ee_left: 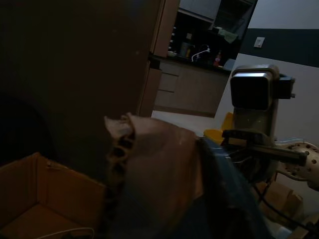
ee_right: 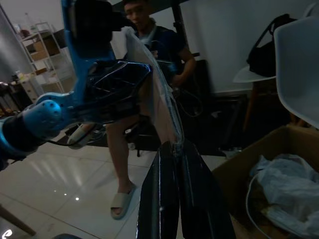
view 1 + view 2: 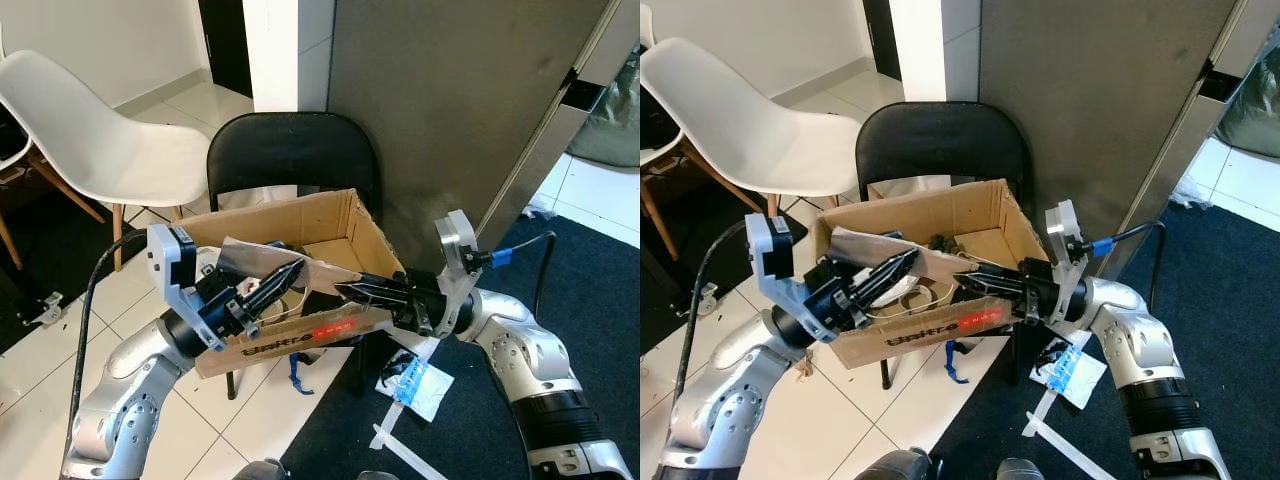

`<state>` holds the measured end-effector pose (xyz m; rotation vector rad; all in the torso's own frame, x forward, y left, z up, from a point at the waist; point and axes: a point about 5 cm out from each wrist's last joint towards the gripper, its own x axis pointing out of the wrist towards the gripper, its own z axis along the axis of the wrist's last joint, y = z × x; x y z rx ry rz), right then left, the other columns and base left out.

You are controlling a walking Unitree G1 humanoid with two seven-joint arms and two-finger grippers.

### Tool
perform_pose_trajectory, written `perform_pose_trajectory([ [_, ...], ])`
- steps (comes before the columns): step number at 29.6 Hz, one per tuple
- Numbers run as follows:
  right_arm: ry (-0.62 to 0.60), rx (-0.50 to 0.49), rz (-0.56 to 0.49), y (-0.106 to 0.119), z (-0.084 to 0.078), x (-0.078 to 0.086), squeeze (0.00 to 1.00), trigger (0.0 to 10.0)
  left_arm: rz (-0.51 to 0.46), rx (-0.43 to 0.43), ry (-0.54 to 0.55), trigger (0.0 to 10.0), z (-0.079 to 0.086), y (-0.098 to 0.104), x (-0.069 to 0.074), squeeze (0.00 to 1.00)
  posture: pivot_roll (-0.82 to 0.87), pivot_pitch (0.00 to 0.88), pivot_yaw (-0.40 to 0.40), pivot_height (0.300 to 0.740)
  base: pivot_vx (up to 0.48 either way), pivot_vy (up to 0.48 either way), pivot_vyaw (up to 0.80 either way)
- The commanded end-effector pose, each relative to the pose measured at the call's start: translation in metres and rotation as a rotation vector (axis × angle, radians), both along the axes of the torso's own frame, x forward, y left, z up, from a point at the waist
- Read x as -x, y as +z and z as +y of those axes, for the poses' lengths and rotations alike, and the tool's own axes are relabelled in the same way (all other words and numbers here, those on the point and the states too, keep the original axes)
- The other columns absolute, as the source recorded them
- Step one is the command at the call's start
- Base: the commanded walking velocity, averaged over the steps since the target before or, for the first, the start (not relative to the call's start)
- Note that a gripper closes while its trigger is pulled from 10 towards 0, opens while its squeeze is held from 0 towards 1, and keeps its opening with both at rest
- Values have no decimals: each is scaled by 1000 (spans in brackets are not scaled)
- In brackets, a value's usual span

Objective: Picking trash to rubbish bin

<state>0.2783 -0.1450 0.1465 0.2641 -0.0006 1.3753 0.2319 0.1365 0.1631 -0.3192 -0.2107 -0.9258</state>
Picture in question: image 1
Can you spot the small cardboard box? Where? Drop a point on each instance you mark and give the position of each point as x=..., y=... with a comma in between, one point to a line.
x=281, y=199

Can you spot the torn brown cardboard piece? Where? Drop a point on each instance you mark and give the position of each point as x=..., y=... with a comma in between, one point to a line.
x=159, y=161

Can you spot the clear jar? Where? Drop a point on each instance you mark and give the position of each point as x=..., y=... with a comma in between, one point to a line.
x=185, y=49

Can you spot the yellow plastic bin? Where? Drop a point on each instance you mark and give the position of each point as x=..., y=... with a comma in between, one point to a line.
x=215, y=134

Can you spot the tall brown cabinet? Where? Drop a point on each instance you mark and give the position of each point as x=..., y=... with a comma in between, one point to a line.
x=87, y=62

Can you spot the grey upper kitchen cabinet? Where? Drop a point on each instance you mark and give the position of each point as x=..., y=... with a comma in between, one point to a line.
x=199, y=8

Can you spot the red bottle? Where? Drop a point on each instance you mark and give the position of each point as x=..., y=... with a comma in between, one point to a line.
x=218, y=59

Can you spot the brown kitchen counter cabinet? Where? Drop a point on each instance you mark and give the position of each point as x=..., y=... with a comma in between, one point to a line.
x=192, y=89

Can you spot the green cloth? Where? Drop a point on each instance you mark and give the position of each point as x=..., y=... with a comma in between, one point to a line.
x=228, y=35

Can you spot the white wall switch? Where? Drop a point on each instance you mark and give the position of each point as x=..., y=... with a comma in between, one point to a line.
x=259, y=42

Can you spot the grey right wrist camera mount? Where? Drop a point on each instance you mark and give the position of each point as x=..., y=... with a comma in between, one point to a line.
x=251, y=119

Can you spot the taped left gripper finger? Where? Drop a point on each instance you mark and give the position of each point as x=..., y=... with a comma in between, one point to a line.
x=224, y=199

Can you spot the open cardboard box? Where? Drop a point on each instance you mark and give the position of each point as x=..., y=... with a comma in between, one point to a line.
x=62, y=189

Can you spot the white faucet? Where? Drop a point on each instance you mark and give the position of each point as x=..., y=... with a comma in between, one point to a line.
x=199, y=52

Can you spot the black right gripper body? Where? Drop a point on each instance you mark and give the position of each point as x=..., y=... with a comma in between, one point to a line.
x=239, y=137

